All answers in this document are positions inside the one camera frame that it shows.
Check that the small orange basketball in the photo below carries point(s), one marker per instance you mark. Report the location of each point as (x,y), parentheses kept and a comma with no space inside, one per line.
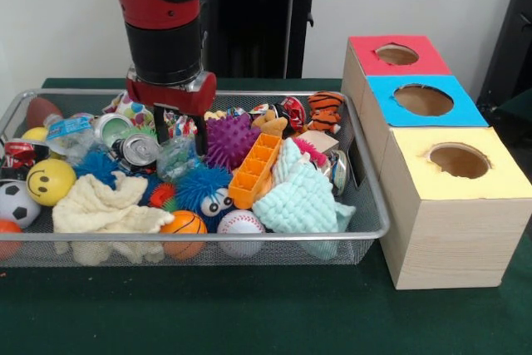
(185,224)

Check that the small brown football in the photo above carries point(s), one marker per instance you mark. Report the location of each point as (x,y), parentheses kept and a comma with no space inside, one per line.
(39,110)

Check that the tiger plush toy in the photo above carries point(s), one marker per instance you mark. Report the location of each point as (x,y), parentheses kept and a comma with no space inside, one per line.
(326,111)

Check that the orange plastic compartment tray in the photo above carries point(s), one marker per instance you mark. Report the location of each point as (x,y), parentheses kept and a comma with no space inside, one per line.
(253,172)

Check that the dark green table cloth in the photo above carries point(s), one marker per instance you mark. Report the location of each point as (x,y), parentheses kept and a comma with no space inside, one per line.
(519,122)
(249,313)

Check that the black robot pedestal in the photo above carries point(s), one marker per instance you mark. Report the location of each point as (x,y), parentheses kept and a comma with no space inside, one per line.
(257,18)

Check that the small soccer ball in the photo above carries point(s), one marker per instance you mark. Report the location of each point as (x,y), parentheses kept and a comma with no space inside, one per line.
(18,205)

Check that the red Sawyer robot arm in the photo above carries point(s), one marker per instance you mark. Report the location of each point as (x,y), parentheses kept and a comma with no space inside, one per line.
(162,10)

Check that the cream waffle cloth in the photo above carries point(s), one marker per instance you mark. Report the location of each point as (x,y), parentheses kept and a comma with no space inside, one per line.
(104,209)

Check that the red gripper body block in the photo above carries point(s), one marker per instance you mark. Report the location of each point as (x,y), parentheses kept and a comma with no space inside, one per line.
(174,97)

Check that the shallow silver mesh bin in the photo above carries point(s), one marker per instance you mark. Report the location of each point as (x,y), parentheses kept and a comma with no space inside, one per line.
(124,236)

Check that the plain orange ball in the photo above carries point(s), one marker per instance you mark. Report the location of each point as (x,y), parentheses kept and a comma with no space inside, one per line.
(9,228)

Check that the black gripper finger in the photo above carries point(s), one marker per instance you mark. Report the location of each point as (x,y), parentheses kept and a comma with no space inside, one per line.
(161,126)
(201,134)

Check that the wooden box with three holes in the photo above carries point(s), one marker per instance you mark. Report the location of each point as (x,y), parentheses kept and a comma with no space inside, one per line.
(449,238)

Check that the clear packet with green bits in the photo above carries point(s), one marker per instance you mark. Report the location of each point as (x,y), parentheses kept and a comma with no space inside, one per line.
(176,160)

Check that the yellow smiley ball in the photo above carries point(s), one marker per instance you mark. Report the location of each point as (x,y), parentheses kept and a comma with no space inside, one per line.
(52,182)

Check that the black upright panel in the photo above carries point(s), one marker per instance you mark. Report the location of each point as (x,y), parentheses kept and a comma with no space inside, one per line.
(511,60)

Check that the light blue knitted cloth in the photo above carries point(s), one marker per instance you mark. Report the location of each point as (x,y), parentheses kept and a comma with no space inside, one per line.
(299,201)

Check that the small white baseball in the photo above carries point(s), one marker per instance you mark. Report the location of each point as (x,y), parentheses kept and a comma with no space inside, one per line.
(241,224)

